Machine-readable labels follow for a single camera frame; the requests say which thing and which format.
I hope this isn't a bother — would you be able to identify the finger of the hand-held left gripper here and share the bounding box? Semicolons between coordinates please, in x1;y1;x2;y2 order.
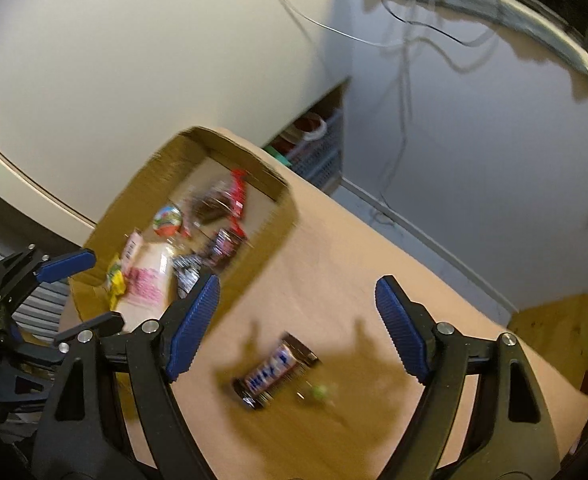
0;245;97;311
4;311;126;361

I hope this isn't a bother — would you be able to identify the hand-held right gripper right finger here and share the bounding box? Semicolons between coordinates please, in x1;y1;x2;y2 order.
375;275;561;480

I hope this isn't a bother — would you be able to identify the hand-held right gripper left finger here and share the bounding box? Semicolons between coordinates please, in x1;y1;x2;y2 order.
31;274;221;480

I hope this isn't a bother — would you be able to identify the dark shiny snack packet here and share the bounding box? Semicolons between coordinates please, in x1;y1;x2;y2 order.
174;252;205;296

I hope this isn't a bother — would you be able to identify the blue labelled chocolate bar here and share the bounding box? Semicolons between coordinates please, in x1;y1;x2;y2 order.
231;331;322;412

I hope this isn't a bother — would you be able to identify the green candy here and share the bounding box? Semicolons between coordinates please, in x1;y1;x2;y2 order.
296;382;337;406

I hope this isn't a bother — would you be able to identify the colourful egg-shaped snack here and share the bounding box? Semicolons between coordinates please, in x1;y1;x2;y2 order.
153;204;184;237

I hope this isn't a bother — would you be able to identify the brown round snack packet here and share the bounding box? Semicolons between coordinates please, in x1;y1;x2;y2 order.
189;182;235;226

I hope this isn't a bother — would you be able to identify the cardboard box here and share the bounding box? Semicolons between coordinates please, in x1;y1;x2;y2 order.
59;126;301;346

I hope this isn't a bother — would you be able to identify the red snack packet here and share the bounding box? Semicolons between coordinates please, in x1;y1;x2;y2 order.
226;169;250;233

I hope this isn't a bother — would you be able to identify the grey striped cloth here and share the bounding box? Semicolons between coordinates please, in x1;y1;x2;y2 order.
11;280;70;346

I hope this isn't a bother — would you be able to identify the yellow blue snack packet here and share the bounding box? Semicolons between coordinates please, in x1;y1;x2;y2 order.
105;255;127;311

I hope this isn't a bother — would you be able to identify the pink white snack packet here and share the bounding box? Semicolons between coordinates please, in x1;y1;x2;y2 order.
111;230;175;333

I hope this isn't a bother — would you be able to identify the red dark snack pack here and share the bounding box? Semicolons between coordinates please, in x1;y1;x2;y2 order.
206;227;247;266

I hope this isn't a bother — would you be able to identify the yellow wooden board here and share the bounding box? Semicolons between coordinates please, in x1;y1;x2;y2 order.
506;294;588;396

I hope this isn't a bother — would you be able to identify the blue plastic basket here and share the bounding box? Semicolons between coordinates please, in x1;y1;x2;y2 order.
269;110;345;186

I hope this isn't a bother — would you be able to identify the green lid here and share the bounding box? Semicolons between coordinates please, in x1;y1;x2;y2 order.
264;145;292;168

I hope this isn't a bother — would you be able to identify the white cabinet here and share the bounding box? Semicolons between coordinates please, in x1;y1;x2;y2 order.
0;0;352;226

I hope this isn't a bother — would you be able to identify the red white roll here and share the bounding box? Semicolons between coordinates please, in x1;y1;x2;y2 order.
279;114;327;143

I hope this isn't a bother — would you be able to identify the black cable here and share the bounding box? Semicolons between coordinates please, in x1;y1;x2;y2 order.
381;0;480;46

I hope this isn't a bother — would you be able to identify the white cable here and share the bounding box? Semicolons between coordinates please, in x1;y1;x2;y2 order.
256;0;500;51

